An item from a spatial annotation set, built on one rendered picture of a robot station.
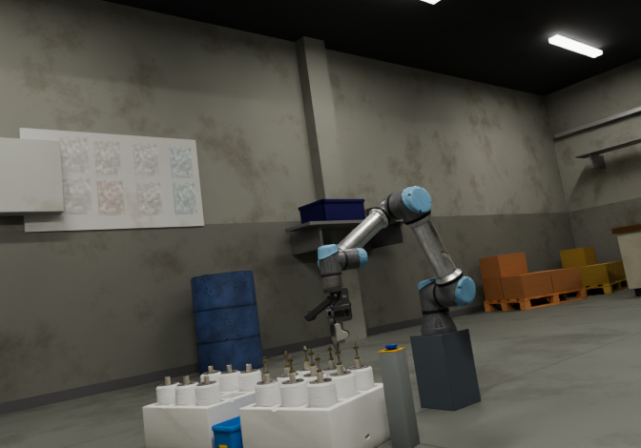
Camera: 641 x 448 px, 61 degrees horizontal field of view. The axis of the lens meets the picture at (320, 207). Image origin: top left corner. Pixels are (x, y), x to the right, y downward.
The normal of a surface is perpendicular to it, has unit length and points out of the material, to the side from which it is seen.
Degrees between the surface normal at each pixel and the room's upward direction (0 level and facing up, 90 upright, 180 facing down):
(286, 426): 90
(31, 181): 90
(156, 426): 90
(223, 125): 90
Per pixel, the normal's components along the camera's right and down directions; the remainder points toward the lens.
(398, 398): -0.58, -0.04
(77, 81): 0.60, -0.20
